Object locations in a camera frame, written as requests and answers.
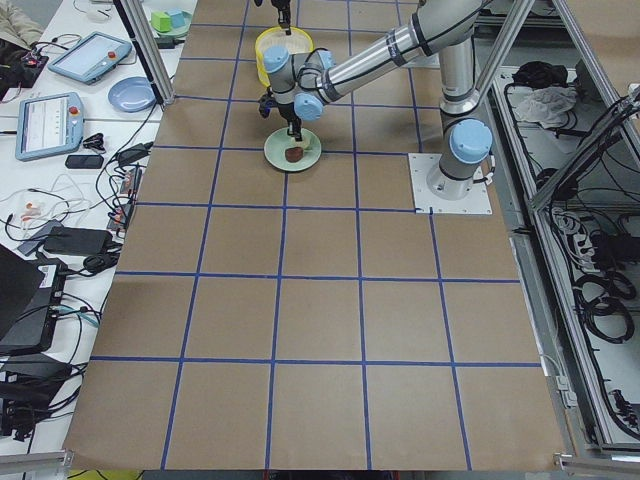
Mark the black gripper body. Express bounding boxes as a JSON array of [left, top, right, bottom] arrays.
[[254, 0, 291, 11], [278, 102, 302, 125]]

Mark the yellow top steamer layer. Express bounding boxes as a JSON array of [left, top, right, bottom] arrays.
[[254, 27, 314, 74]]

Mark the dark red bun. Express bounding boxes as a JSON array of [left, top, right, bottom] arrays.
[[284, 147, 305, 163]]

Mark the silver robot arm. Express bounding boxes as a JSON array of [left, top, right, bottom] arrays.
[[259, 1, 487, 172]]

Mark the light green round plate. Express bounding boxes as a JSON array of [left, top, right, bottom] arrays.
[[264, 128, 322, 172]]

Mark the blue foam cube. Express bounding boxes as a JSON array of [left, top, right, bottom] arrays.
[[165, 8, 187, 29]]

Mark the green foam cube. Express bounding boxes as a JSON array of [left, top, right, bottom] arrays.
[[150, 11, 172, 33]]

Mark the black power adapter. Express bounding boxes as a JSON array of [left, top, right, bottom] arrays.
[[115, 142, 153, 167]]

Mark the blue round plate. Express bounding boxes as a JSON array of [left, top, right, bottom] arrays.
[[107, 76, 156, 113]]

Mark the teach pendant near plate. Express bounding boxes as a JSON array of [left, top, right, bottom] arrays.
[[48, 32, 133, 84]]

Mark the white crumpled cloth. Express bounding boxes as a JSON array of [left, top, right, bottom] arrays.
[[514, 86, 578, 129]]

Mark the black power brick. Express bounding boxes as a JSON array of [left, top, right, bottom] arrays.
[[43, 226, 112, 256]]

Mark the black laptop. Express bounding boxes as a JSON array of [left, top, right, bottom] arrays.
[[1, 246, 67, 356]]

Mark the aluminium frame post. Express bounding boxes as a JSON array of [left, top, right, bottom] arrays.
[[113, 0, 175, 108]]

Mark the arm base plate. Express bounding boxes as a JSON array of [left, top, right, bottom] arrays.
[[408, 153, 493, 216]]

